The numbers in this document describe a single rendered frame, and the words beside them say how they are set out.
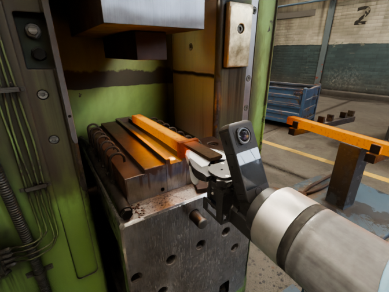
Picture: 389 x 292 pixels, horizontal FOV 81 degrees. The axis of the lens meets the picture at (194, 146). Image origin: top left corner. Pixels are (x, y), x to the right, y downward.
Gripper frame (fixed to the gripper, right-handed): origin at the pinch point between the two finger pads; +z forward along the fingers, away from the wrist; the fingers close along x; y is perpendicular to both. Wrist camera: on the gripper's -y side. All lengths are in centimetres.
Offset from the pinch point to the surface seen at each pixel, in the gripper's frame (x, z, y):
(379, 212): 57, -18, 28
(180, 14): 1.7, 7.9, -24.5
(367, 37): 718, 287, -49
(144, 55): -2.4, 17.7, -17.0
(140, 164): -8.1, 9.8, 5.8
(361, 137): 37.8, -13.9, 0.4
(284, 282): 70, 13, 105
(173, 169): -1.2, 7.3, 7.7
